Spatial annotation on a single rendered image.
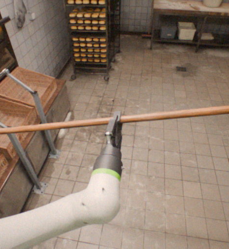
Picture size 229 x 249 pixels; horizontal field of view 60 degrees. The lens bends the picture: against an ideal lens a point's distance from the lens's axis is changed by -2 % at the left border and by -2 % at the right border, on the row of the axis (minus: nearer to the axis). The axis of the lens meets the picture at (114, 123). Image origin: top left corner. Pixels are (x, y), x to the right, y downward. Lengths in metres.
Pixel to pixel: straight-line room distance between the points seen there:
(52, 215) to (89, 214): 0.11
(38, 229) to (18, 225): 0.05
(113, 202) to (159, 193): 1.80
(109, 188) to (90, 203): 0.06
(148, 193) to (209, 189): 0.68
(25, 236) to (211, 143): 2.68
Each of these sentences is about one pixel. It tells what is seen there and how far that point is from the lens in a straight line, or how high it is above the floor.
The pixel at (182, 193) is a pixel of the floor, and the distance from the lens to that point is 2.42.
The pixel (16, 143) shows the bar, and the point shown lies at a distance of 1.85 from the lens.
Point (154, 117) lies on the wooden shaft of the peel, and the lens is 0.78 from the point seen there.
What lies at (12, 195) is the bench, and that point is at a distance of 2.09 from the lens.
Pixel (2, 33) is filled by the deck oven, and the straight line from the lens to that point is 2.71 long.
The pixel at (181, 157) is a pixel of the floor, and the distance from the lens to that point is 2.69.
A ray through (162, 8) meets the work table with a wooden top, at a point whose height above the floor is 0.89.
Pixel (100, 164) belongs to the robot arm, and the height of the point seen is 1.54.
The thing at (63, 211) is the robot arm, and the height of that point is 1.49.
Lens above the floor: 2.06
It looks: 44 degrees down
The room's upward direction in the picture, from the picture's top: straight up
